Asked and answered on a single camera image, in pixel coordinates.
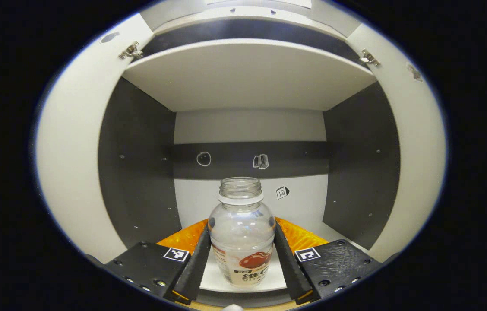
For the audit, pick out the white cabinet shelf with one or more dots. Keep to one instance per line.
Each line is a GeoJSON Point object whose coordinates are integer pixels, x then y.
{"type": "Point", "coordinates": [248, 73]}

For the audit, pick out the white and grey cabinet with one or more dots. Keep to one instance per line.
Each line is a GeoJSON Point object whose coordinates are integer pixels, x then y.
{"type": "Point", "coordinates": [140, 172]}

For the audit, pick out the white cabinet door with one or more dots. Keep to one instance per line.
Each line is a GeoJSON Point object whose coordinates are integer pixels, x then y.
{"type": "Point", "coordinates": [71, 151]}
{"type": "Point", "coordinates": [420, 142]}

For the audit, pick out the clear red label bottle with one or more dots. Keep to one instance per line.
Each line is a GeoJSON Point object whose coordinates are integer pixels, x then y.
{"type": "Point", "coordinates": [241, 233]}

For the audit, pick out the silver door hinge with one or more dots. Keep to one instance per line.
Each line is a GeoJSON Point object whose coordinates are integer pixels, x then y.
{"type": "Point", "coordinates": [131, 51]}
{"type": "Point", "coordinates": [368, 57]}

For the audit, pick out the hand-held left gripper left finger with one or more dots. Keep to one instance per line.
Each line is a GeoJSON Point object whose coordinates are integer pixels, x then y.
{"type": "Point", "coordinates": [196, 270]}

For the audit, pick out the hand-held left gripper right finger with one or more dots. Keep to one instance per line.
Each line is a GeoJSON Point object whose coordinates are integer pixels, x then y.
{"type": "Point", "coordinates": [289, 270]}

